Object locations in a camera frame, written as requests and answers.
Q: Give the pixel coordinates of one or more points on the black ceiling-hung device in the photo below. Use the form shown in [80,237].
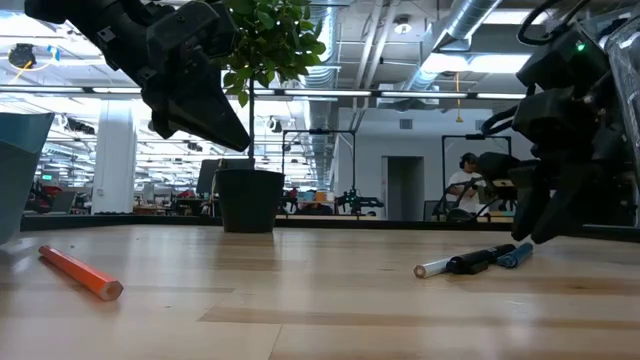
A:
[22,55]

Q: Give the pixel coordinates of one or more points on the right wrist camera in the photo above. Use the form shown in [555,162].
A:
[565,65]

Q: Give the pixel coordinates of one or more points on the person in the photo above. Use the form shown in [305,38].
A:
[465,185]

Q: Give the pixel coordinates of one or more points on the black aluminium table frame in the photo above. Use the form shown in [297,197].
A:
[150,221]

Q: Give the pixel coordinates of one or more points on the white pencil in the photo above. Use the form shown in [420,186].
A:
[430,268]

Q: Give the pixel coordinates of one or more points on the clear plastic bin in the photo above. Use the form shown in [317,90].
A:
[627,75]

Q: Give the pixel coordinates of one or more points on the orange pencil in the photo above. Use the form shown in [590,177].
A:
[80,272]

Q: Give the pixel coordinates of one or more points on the linear ceiling light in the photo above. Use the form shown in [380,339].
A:
[350,93]

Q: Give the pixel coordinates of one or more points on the matte black pen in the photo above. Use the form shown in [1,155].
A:
[475,261]

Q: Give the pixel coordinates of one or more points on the teal plastic bin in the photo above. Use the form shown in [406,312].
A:
[20,170]

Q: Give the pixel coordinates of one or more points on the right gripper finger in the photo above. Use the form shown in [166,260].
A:
[570,200]
[529,200]

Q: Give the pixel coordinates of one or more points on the dark background monitor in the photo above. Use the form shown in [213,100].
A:
[207,177]

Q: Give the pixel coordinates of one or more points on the blue pen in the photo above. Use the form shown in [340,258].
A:
[517,255]

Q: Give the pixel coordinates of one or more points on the black background robot arm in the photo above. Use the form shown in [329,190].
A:
[360,201]

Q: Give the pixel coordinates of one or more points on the white building column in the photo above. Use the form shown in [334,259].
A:
[114,165]

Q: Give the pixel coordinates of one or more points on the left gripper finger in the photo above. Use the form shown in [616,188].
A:
[205,110]
[162,125]

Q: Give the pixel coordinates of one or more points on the smooth silver ventilation duct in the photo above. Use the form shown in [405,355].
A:
[465,20]

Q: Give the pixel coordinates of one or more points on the green leafy plant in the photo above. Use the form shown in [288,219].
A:
[280,40]

